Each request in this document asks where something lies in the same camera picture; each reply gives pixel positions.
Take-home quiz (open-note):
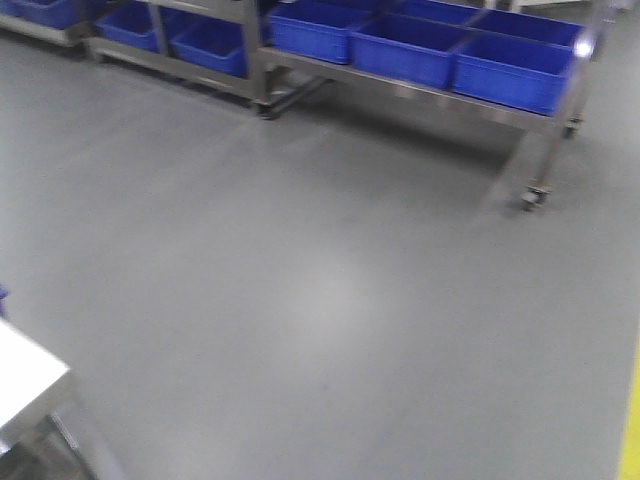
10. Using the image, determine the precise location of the steel trolley with bins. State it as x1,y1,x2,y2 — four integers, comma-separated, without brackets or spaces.
1,1,614,210

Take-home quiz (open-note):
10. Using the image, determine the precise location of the stainless steel work table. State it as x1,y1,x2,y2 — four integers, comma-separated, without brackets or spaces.
1,319,127,479

